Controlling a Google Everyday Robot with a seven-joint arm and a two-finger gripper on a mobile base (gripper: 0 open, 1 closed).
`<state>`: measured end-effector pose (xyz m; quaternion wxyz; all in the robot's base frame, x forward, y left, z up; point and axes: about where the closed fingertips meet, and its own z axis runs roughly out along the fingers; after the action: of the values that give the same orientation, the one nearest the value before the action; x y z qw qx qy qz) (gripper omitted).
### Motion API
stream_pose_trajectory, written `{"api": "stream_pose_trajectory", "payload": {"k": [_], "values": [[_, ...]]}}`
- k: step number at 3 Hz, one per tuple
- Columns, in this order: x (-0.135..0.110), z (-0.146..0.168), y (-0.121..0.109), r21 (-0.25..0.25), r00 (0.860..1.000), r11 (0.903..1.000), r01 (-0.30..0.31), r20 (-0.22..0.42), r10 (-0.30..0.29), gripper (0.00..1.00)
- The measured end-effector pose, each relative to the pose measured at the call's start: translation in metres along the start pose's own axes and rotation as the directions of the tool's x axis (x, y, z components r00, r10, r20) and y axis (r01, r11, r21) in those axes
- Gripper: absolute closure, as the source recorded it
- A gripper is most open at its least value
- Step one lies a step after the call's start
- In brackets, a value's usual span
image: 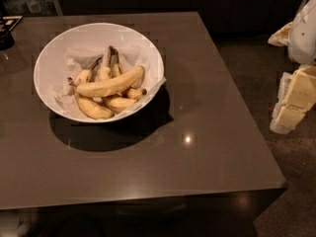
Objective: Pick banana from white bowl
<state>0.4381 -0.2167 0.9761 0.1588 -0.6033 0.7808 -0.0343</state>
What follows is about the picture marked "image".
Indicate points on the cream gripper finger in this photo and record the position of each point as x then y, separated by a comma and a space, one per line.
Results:
284, 120

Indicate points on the back left yellow banana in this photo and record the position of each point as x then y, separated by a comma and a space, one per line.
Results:
86, 74

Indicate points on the white bowl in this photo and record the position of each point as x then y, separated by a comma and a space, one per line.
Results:
51, 66

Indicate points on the shelf with bottles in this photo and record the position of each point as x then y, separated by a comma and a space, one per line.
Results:
30, 8

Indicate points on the dark object on table corner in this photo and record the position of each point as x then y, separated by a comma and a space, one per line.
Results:
7, 24

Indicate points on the small right yellow banana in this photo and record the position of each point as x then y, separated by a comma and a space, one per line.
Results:
135, 93

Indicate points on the front middle yellow banana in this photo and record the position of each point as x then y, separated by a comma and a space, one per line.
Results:
117, 103

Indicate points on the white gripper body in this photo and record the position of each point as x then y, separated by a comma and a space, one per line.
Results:
303, 39

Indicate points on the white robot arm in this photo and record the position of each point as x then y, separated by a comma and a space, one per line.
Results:
299, 36

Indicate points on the back middle yellow banana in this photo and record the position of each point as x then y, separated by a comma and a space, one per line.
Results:
105, 70

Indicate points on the front left yellow banana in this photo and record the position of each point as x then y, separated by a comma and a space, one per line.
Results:
91, 109

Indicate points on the long yellow banana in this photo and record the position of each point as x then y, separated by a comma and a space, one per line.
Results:
112, 86

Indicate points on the white paper liner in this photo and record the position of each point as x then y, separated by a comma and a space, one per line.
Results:
129, 56

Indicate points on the back right yellow banana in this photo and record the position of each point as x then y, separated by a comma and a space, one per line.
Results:
117, 68

